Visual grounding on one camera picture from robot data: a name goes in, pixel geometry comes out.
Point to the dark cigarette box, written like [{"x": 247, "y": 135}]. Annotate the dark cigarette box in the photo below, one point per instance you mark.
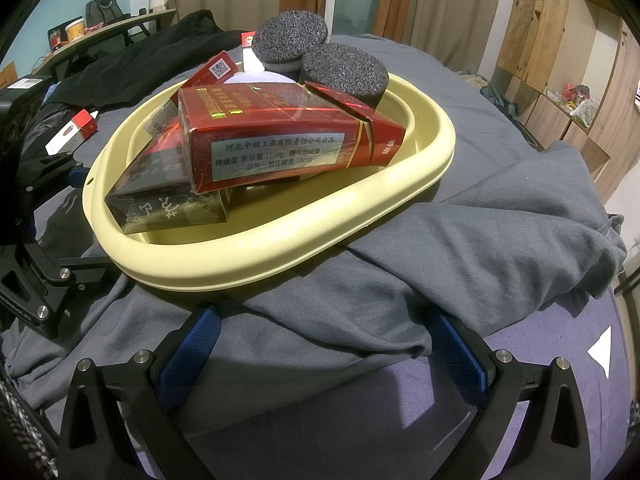
[{"x": 160, "y": 210}]

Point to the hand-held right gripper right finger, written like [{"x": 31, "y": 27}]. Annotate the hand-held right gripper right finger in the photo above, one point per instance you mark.
[{"x": 460, "y": 355}]

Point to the dark green cloth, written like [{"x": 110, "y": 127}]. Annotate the dark green cloth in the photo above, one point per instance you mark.
[{"x": 497, "y": 97}]

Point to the black jacket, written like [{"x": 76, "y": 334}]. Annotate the black jacket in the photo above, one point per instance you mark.
[{"x": 150, "y": 45}]

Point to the grey blanket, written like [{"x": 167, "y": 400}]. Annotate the grey blanket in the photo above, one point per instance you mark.
[{"x": 450, "y": 240}]

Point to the black round sponge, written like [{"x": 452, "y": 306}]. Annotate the black round sponge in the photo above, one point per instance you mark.
[
  {"x": 290, "y": 35},
  {"x": 345, "y": 70}
]

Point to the pile of colourful packets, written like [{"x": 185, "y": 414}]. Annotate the pile of colourful packets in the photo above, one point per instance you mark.
[{"x": 575, "y": 100}]

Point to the purple bed sheet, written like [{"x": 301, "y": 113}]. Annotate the purple bed sheet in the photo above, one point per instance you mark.
[{"x": 550, "y": 410}]

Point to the dark striped cloth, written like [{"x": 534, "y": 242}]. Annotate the dark striped cloth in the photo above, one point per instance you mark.
[{"x": 47, "y": 125}]

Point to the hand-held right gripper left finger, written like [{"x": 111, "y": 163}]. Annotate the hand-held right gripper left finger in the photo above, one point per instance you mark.
[{"x": 190, "y": 355}]

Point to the red jar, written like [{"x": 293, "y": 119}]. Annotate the red jar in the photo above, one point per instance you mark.
[{"x": 56, "y": 41}]

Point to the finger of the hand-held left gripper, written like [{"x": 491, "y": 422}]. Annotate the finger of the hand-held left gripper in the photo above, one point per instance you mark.
[
  {"x": 55, "y": 285},
  {"x": 75, "y": 176}
]

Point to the yellow plastic basin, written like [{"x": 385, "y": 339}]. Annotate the yellow plastic basin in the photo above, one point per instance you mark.
[{"x": 280, "y": 240}]

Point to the orange cup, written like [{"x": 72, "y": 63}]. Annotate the orange cup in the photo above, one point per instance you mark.
[{"x": 75, "y": 30}]

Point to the dark plaid cloth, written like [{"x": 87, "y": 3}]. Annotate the dark plaid cloth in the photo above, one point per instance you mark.
[{"x": 25, "y": 435}]

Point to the white round object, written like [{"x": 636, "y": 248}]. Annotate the white round object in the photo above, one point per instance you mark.
[{"x": 260, "y": 78}]

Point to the black desk with wooden edge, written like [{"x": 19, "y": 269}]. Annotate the black desk with wooden edge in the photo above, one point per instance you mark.
[{"x": 100, "y": 35}]

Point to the wooden shelf unit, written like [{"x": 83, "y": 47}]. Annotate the wooden shelf unit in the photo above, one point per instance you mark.
[{"x": 560, "y": 35}]

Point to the red cigarette box with white side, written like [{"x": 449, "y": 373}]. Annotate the red cigarette box with white side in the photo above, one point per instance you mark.
[{"x": 215, "y": 72}]

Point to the black metal frame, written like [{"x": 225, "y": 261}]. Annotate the black metal frame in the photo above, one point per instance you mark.
[{"x": 627, "y": 260}]

